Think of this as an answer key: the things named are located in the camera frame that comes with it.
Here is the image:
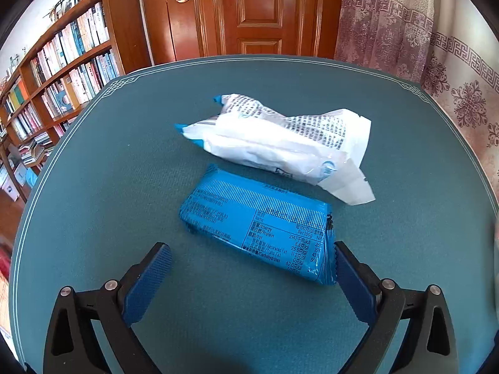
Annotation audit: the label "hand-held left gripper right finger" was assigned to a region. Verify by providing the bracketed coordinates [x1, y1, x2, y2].
[334, 241, 458, 374]

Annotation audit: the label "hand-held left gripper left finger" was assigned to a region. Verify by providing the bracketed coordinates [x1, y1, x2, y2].
[42, 242, 173, 374]

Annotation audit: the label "blue snack packet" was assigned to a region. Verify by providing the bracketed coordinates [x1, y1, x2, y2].
[179, 164, 337, 287]

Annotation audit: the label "white snack packet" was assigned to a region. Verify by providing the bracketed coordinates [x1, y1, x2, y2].
[173, 93, 377, 206]

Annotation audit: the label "white waste bin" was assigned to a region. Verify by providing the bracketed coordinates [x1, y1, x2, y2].
[1, 179, 22, 202]

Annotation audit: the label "rows of shelved books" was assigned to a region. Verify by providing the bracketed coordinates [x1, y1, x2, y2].
[0, 2, 119, 168]

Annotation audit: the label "wooden bookshelf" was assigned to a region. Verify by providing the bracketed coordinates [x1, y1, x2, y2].
[0, 0, 152, 176]

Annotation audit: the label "patterned purple curtain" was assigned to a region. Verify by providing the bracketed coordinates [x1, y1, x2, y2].
[334, 0, 499, 203]

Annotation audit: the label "wooden door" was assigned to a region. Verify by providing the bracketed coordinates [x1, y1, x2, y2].
[140, 0, 346, 65]

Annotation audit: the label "film strip photo frame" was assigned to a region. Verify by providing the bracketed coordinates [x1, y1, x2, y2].
[51, 0, 80, 18]

